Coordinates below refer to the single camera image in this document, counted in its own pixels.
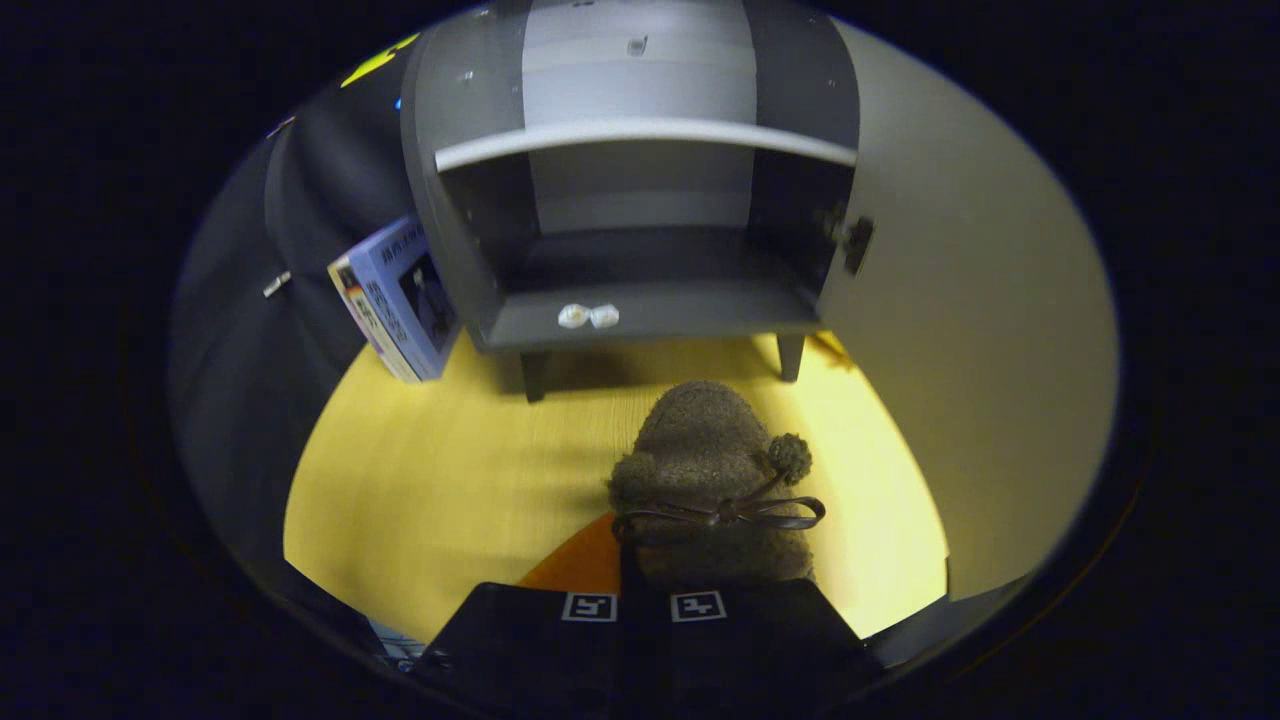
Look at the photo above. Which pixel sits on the white cabinet shelf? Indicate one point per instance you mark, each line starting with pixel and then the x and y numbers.
pixel 640 132

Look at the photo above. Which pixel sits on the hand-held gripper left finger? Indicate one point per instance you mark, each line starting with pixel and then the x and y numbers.
pixel 540 640

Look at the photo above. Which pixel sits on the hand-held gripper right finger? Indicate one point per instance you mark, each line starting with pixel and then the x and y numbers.
pixel 740 640

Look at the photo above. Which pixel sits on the white book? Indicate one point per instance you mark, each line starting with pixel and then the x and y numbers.
pixel 365 315

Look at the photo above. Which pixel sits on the grey shoe cabinet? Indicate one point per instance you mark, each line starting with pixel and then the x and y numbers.
pixel 720 305

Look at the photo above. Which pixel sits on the black door hinge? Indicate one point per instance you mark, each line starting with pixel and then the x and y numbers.
pixel 858 245

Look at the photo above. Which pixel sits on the black backdrop cloth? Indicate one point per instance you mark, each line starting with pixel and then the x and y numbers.
pixel 240 380

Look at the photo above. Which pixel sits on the silver clothes peg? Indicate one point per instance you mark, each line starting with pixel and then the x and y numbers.
pixel 277 285

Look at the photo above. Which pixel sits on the brown fluffy shoe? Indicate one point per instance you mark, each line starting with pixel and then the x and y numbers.
pixel 700 440

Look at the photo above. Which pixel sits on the blue book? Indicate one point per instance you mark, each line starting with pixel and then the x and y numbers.
pixel 410 290

